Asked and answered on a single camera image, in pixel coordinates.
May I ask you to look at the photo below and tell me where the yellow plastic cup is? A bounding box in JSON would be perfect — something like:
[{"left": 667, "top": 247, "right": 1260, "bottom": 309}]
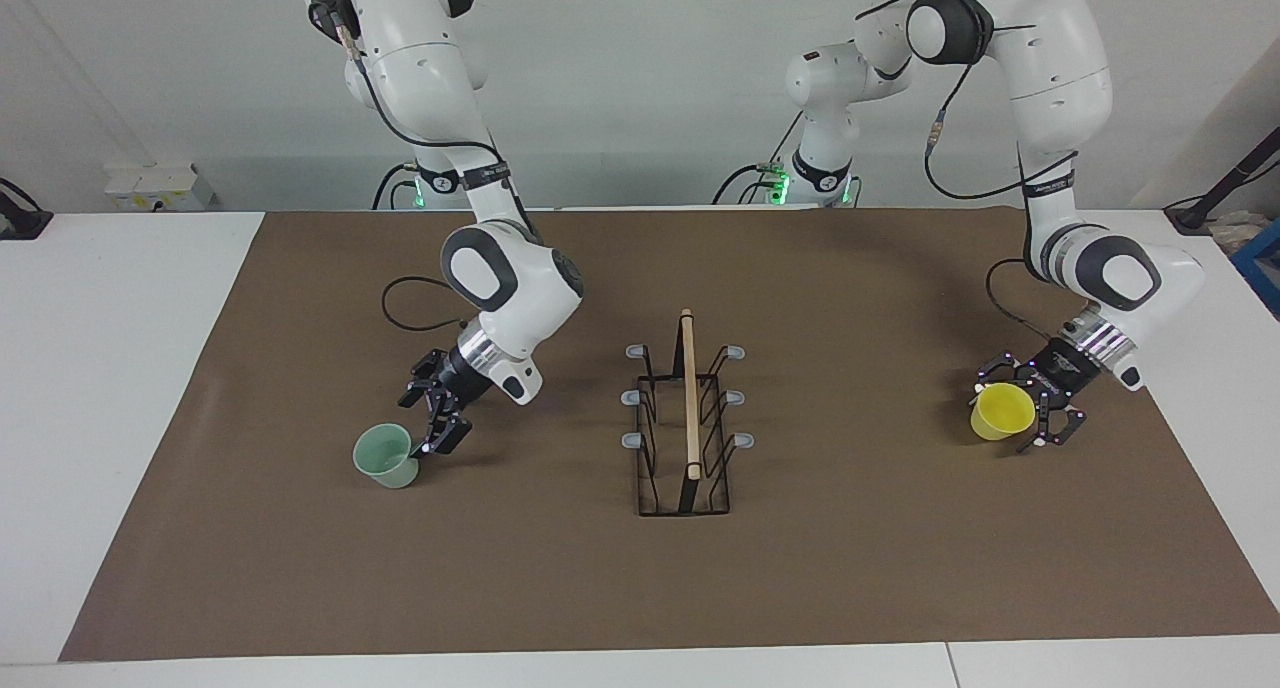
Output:
[{"left": 970, "top": 382, "right": 1038, "bottom": 442}]

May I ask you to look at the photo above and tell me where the pale green plastic cup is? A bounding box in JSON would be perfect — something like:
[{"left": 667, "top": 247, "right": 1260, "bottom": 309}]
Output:
[{"left": 352, "top": 423, "right": 420, "bottom": 490}]

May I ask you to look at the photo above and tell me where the black stand pole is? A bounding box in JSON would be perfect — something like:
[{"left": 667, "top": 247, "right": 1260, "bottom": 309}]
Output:
[{"left": 1163, "top": 126, "right": 1280, "bottom": 235}]

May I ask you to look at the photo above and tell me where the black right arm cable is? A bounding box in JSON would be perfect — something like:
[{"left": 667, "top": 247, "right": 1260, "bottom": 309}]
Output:
[{"left": 335, "top": 8, "right": 541, "bottom": 334}]

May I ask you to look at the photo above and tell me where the blue box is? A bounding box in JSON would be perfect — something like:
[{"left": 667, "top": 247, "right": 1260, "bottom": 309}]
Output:
[{"left": 1232, "top": 218, "right": 1280, "bottom": 319}]

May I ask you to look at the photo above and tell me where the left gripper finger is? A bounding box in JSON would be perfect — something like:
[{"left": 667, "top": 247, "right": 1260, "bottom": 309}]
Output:
[
  {"left": 1017, "top": 393, "right": 1088, "bottom": 456},
  {"left": 977, "top": 353, "right": 1036, "bottom": 384}
]

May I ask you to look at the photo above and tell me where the black wire cup rack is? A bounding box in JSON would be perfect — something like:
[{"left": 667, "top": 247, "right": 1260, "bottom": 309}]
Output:
[{"left": 621, "top": 308, "right": 756, "bottom": 517}]

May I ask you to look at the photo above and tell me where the white crumpled bag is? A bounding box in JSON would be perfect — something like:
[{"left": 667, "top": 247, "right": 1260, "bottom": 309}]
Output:
[{"left": 1208, "top": 211, "right": 1267, "bottom": 255}]

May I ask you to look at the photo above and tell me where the brown table mat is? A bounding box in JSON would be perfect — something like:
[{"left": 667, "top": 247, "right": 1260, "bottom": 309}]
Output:
[{"left": 58, "top": 208, "right": 1280, "bottom": 662}]

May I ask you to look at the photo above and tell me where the black base cable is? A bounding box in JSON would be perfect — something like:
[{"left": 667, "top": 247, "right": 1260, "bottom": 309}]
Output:
[
  {"left": 712, "top": 113, "right": 806, "bottom": 206},
  {"left": 372, "top": 163, "right": 413, "bottom": 211}
]

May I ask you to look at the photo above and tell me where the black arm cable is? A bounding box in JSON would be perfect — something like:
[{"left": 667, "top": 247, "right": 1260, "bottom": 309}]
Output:
[
  {"left": 335, "top": 8, "right": 541, "bottom": 334},
  {"left": 925, "top": 58, "right": 1081, "bottom": 334}
]

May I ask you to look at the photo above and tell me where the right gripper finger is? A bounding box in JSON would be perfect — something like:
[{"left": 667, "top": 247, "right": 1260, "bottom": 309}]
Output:
[
  {"left": 422, "top": 393, "right": 473, "bottom": 456},
  {"left": 398, "top": 350, "right": 446, "bottom": 409}
]

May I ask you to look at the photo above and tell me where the white power strip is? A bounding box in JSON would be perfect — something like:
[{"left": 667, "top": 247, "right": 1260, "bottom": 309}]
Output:
[{"left": 103, "top": 161, "right": 214, "bottom": 212}]

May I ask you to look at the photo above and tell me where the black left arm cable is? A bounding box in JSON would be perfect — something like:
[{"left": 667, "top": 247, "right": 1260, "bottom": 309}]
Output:
[{"left": 925, "top": 58, "right": 1081, "bottom": 334}]

